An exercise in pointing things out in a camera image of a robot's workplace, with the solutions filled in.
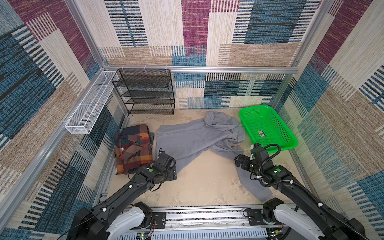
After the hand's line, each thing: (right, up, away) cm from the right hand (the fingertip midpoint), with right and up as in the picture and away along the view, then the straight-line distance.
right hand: (242, 163), depth 83 cm
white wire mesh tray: (-78, +24, -12) cm, 82 cm away
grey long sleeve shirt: (-10, +16, +23) cm, 29 cm away
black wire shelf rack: (-62, +45, +29) cm, 82 cm away
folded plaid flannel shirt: (-62, +7, +6) cm, 63 cm away
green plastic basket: (+25, +20, +27) cm, 42 cm away
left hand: (-39, -4, 0) cm, 40 cm away
